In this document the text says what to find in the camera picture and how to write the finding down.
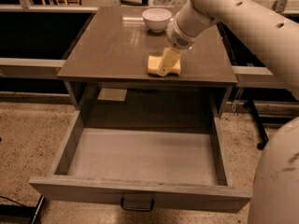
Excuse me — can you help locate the white wire basket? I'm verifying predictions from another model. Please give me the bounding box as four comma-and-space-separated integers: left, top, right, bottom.
149, 0, 188, 7

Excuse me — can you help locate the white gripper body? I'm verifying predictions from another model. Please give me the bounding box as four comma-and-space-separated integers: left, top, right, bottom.
166, 15, 196, 49

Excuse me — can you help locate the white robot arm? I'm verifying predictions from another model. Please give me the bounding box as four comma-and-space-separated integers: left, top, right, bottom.
158, 0, 299, 224

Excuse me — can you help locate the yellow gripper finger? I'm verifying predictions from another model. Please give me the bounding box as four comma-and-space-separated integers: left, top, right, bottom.
157, 48, 181, 77

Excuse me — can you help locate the black stand base left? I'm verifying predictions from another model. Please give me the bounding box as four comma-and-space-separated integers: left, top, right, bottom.
0, 196, 46, 224

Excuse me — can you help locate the grey cabinet with counter top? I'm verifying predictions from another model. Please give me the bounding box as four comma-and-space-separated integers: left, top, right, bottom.
57, 6, 238, 133

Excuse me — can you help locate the black drawer handle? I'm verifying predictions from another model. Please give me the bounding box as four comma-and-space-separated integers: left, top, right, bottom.
120, 197, 154, 212

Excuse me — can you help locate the open grey top drawer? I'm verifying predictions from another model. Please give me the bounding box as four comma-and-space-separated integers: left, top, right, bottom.
30, 120, 250, 213

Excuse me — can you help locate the white ceramic bowl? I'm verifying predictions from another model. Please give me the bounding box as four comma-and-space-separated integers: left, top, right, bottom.
142, 8, 172, 33

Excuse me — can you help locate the black stand leg right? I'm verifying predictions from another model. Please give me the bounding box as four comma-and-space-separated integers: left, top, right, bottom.
243, 99, 269, 150

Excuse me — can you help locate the yellow sponge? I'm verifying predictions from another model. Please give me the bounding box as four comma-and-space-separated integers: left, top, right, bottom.
148, 55, 181, 77

